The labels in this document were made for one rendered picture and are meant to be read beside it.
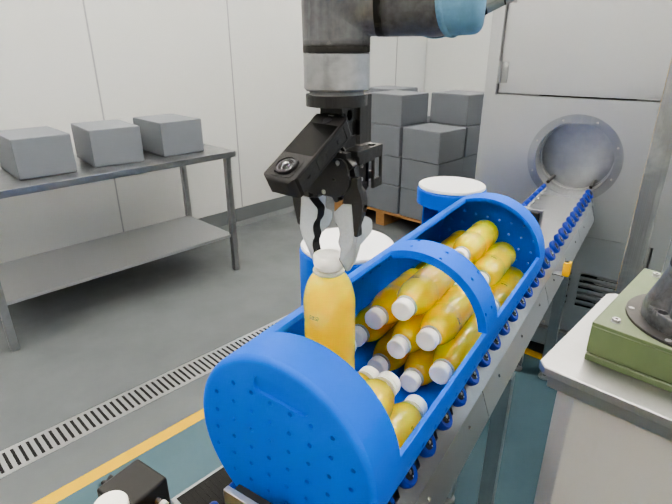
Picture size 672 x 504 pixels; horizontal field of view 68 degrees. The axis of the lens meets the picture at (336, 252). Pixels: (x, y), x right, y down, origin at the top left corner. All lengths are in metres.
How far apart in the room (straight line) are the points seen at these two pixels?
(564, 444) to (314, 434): 0.42
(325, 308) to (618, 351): 0.42
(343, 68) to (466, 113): 3.99
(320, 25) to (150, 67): 3.73
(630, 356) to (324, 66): 0.57
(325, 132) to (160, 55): 3.77
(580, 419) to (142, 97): 3.84
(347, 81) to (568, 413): 0.58
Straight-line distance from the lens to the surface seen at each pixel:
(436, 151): 4.23
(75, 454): 2.49
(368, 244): 1.47
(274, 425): 0.67
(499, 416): 1.76
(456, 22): 0.56
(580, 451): 0.88
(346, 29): 0.56
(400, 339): 0.94
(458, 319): 0.95
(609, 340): 0.81
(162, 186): 4.38
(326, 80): 0.56
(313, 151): 0.54
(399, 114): 4.42
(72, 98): 4.04
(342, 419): 0.59
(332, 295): 0.62
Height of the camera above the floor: 1.58
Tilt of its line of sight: 23 degrees down
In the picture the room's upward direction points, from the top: straight up
